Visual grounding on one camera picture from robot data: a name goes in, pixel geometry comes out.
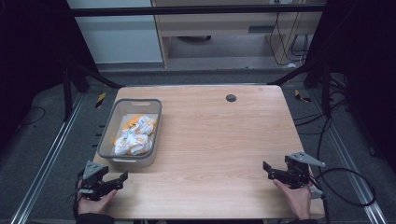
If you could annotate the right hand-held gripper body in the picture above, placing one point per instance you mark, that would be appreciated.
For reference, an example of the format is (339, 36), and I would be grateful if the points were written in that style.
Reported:
(297, 174)

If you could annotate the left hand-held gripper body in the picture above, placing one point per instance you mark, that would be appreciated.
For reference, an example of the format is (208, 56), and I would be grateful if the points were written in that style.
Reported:
(93, 182)

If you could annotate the person's left hand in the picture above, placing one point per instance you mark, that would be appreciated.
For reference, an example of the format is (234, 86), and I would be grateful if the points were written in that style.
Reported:
(91, 206)

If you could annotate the person's right hand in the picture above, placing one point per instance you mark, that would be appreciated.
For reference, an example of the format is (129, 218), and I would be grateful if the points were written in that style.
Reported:
(299, 199)

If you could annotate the grey plastic bin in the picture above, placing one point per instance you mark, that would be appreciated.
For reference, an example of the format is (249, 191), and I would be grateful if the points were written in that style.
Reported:
(109, 140)

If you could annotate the white and orange cloth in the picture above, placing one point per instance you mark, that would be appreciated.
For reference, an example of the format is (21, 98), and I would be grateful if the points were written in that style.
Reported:
(135, 138)

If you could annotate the yellow black striped tape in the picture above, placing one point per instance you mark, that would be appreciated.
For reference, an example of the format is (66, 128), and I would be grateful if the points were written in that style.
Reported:
(300, 95)
(100, 100)

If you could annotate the black metal stand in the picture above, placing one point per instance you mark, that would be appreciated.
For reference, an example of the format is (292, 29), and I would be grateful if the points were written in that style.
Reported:
(325, 90)
(67, 90)

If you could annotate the black curtain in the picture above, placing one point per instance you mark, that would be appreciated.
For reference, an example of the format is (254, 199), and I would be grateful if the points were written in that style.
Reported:
(28, 56)
(367, 62)

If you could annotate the white cabinet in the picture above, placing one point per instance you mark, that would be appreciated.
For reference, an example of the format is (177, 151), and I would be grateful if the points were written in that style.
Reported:
(118, 40)

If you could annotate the wooden desk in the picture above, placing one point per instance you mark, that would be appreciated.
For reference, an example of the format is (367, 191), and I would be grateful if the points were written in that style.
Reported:
(218, 29)

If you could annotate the black metal crossbar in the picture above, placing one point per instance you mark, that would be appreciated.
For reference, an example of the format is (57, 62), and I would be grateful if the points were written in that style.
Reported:
(186, 10)

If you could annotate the aluminium floor rail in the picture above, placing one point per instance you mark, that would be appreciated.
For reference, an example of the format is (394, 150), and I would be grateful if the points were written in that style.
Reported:
(46, 161)
(348, 161)

